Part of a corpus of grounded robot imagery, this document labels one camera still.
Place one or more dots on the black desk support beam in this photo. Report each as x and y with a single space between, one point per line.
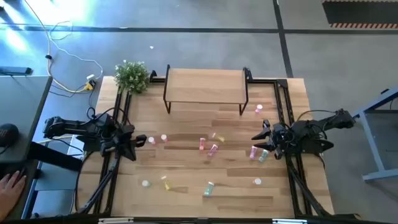
53 155

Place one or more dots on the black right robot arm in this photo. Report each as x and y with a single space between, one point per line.
314 127

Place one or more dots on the person's hand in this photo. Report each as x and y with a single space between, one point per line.
11 193

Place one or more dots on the white box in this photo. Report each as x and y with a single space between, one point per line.
74 147

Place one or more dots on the yellow medicine bottle white cap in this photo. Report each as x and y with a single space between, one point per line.
166 183
218 137

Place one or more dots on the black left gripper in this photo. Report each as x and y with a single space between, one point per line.
122 137

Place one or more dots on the black computer mouse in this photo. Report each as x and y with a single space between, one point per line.
7 135

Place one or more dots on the yellow white power plug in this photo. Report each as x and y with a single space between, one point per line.
90 85

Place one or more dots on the magenta medicine bottle white cap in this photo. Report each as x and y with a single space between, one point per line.
253 152
213 150
258 108

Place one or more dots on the wooden shelf black metal legs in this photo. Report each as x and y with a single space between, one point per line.
205 85

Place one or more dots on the dark brown desk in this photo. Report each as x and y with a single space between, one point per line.
14 165

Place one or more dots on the black flat device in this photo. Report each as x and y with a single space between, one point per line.
15 71

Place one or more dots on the blue grey metal table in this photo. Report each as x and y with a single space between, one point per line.
377 175

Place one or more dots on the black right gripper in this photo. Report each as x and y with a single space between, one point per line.
280 137

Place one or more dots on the grey desk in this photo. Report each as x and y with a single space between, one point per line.
21 102

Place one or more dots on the silver metal bracket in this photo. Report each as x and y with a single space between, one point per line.
289 221
116 220

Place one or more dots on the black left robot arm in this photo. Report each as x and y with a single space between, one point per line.
71 127

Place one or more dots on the green potted plant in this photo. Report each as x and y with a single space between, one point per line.
132 77

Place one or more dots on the salmon pink medicine bottle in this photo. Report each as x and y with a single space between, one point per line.
202 144
163 137
151 140

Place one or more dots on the black mat striped edge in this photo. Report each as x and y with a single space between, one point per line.
357 12

